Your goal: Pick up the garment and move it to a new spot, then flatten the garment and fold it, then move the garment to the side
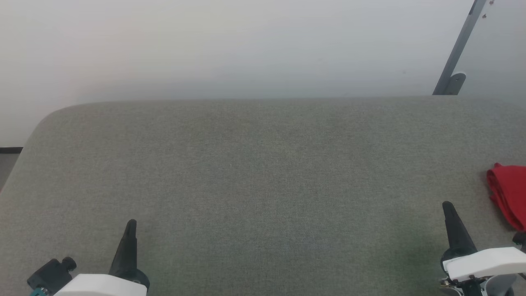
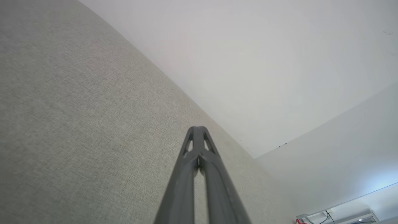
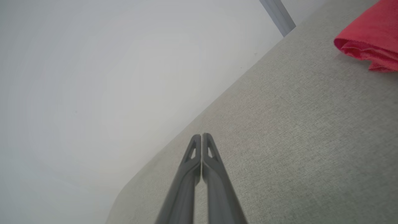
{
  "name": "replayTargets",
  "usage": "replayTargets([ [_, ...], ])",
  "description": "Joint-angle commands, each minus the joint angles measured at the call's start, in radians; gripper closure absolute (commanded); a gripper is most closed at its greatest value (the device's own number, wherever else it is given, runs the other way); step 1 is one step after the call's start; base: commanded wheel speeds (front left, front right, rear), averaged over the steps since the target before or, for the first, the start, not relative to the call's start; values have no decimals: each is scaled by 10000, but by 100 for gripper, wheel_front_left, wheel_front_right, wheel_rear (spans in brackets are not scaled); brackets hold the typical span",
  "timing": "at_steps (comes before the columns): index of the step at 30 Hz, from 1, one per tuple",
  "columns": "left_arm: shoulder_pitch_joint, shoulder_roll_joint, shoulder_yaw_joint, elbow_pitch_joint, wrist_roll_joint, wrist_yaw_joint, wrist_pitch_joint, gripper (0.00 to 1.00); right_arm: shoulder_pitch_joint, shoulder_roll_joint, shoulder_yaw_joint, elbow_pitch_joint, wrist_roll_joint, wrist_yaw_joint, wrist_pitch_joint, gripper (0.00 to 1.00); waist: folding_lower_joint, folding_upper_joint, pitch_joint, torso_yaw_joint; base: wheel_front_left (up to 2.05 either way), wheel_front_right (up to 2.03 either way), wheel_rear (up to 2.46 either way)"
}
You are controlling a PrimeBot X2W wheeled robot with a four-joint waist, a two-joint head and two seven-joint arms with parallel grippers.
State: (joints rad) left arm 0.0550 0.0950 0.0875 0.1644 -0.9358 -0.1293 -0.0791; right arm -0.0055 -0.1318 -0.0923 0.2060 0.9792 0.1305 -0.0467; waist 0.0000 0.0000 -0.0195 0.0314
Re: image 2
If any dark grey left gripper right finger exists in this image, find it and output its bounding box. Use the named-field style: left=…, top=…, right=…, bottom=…
left=197, top=126, right=251, bottom=224

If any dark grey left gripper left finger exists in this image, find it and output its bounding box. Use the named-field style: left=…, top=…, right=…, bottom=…
left=154, top=126, right=200, bottom=224

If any black cable on white unit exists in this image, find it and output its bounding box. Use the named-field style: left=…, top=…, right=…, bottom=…
left=319, top=210, right=336, bottom=224

